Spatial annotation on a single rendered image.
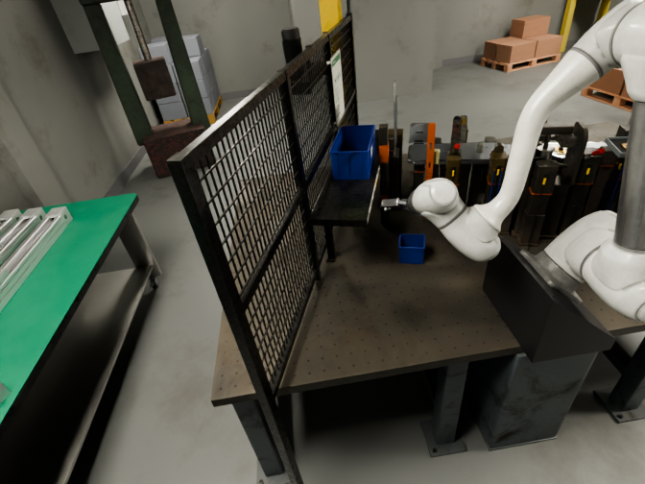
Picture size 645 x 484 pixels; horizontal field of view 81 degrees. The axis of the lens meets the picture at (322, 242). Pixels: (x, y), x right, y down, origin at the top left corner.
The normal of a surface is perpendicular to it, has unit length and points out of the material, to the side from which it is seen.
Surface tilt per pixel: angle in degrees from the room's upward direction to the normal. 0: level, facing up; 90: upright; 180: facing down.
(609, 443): 0
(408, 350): 0
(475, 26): 90
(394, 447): 0
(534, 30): 90
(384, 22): 90
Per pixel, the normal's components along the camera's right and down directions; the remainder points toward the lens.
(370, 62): 0.12, 0.58
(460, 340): -0.11, -0.80
